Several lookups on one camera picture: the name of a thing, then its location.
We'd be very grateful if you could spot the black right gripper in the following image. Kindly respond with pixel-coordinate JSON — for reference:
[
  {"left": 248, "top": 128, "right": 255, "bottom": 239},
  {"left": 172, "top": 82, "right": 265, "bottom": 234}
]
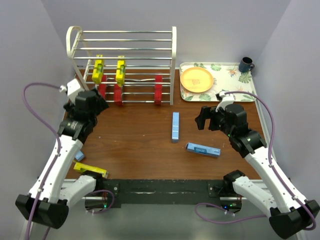
[{"left": 194, "top": 106, "right": 234, "bottom": 137}]

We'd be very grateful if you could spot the red toothpaste box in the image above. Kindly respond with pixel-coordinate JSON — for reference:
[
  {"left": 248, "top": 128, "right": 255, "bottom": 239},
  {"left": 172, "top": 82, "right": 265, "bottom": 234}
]
[
  {"left": 154, "top": 75, "right": 163, "bottom": 106},
  {"left": 113, "top": 84, "right": 123, "bottom": 106},
  {"left": 97, "top": 75, "right": 107, "bottom": 100}
]

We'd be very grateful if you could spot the yellow toothpaste box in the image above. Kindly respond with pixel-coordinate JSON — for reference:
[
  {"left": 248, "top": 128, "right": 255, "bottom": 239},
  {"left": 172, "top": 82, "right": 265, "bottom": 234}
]
[
  {"left": 91, "top": 54, "right": 105, "bottom": 85},
  {"left": 73, "top": 162, "right": 109, "bottom": 179},
  {"left": 115, "top": 56, "right": 126, "bottom": 87}
]

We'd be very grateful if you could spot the blue toothpaste box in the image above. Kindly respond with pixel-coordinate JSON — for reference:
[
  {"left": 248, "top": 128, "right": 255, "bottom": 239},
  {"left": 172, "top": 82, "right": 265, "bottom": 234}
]
[
  {"left": 185, "top": 142, "right": 221, "bottom": 158},
  {"left": 74, "top": 151, "right": 85, "bottom": 162},
  {"left": 171, "top": 112, "right": 180, "bottom": 143}
]

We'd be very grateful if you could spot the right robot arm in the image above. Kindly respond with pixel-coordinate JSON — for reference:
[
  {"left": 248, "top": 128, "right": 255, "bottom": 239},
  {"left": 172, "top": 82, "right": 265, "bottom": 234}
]
[{"left": 195, "top": 103, "right": 320, "bottom": 239}]

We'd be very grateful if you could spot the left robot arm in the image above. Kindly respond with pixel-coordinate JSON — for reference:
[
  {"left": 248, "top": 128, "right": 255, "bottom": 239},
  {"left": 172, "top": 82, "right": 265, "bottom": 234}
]
[{"left": 15, "top": 89, "right": 109, "bottom": 229}]

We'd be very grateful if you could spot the white metal shelf rack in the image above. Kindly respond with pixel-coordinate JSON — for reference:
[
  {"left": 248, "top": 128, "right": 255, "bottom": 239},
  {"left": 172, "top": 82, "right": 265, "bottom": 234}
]
[{"left": 65, "top": 26, "right": 177, "bottom": 106}]

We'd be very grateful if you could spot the floral serving tray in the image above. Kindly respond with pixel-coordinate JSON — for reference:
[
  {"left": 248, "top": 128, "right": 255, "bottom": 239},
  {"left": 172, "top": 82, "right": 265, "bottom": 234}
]
[{"left": 179, "top": 62, "right": 256, "bottom": 102}]

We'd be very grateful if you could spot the orange plate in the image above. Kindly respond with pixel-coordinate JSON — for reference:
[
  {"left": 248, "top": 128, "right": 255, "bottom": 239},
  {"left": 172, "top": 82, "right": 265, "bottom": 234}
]
[{"left": 180, "top": 67, "right": 214, "bottom": 94}]

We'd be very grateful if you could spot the dark blue mug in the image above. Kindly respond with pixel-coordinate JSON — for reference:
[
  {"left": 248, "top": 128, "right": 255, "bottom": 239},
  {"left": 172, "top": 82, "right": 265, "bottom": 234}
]
[{"left": 238, "top": 57, "right": 255, "bottom": 73}]

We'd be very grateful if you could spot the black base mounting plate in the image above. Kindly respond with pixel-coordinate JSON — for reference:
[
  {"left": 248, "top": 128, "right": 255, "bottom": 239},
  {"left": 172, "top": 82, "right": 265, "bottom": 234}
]
[{"left": 95, "top": 179, "right": 243, "bottom": 212}]

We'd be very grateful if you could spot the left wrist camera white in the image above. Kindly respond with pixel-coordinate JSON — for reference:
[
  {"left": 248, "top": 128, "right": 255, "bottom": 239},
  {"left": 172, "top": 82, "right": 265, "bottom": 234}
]
[{"left": 66, "top": 78, "right": 85, "bottom": 103}]

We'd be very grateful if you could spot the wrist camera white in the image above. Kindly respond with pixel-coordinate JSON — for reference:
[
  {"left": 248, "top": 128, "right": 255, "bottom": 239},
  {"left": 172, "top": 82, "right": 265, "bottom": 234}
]
[
  {"left": 66, "top": 78, "right": 85, "bottom": 103},
  {"left": 215, "top": 91, "right": 236, "bottom": 112}
]

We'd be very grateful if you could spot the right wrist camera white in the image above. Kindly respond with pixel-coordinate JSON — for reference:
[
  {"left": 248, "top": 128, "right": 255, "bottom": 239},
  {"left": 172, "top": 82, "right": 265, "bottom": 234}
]
[{"left": 215, "top": 91, "right": 236, "bottom": 112}]

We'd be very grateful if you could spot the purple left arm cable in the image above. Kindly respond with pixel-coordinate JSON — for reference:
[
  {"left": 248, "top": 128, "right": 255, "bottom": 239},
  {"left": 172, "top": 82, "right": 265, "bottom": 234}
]
[{"left": 23, "top": 82, "right": 116, "bottom": 240}]

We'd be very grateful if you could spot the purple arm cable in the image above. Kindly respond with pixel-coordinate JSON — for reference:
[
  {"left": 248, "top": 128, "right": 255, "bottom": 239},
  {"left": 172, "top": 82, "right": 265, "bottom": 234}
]
[
  {"left": 23, "top": 82, "right": 116, "bottom": 240},
  {"left": 194, "top": 90, "right": 317, "bottom": 231}
]

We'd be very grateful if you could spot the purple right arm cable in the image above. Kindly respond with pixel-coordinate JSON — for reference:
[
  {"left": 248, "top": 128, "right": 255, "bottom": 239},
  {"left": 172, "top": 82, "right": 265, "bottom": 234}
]
[{"left": 194, "top": 90, "right": 317, "bottom": 231}]

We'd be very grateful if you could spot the aluminium rail frame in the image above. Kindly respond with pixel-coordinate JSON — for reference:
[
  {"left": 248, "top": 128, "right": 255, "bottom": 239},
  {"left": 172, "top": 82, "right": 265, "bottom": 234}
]
[{"left": 18, "top": 176, "right": 307, "bottom": 240}]

